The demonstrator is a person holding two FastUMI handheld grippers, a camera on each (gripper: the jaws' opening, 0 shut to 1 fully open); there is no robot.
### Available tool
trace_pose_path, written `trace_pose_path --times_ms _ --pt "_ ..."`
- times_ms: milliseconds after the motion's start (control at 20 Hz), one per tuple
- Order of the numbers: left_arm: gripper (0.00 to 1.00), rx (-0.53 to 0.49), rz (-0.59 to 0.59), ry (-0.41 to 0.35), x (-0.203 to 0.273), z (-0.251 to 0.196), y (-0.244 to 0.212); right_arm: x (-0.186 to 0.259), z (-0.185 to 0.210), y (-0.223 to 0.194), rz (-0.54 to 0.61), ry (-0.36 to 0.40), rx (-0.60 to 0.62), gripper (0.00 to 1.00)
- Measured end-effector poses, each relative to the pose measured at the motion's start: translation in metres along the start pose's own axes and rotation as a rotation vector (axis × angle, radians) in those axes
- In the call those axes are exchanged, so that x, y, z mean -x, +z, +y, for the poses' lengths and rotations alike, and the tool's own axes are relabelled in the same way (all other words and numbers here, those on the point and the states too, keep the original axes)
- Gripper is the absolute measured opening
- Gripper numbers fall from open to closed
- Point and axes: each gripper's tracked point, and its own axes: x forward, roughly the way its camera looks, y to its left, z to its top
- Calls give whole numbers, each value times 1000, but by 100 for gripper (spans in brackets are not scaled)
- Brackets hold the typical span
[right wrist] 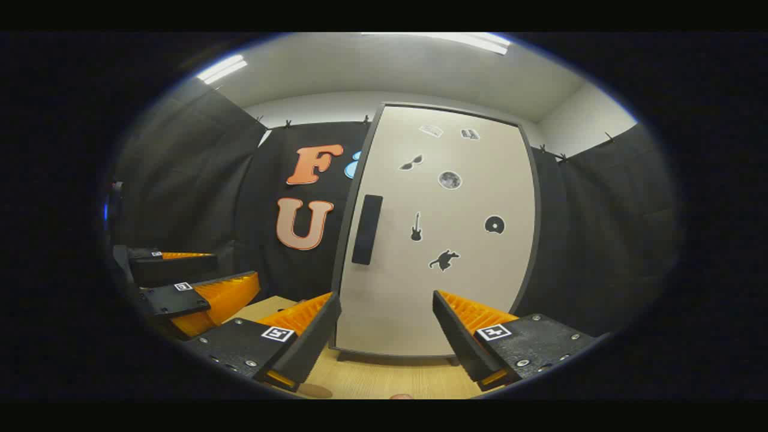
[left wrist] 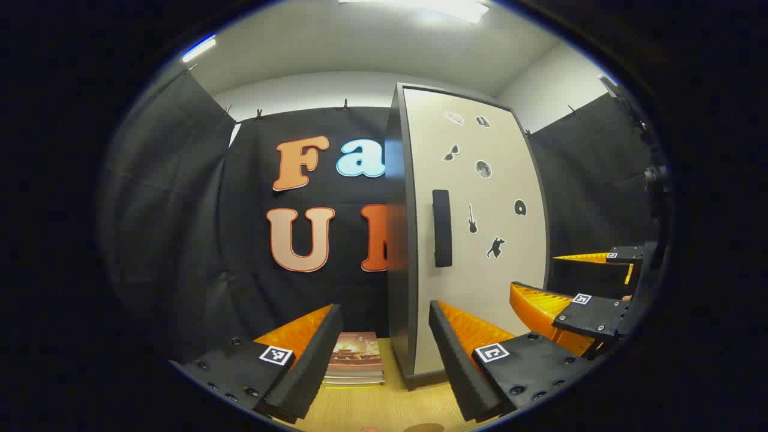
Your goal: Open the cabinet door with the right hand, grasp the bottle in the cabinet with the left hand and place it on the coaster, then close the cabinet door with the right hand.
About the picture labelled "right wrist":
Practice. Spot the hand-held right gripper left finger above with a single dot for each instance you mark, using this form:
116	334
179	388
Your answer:
312	342

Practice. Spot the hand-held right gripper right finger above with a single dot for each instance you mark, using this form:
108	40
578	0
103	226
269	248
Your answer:
459	342

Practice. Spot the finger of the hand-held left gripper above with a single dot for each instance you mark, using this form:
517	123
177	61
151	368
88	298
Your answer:
174	269
168	300

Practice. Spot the grey cabinet door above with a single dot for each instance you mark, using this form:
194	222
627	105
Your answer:
444	300

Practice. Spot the round brown coaster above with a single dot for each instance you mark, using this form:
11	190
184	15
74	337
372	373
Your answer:
315	392

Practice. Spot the dark grey cabinet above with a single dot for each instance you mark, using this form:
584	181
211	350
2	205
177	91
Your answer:
536	222

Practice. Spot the black backdrop cloth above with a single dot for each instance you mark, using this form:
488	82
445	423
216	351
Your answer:
180	180

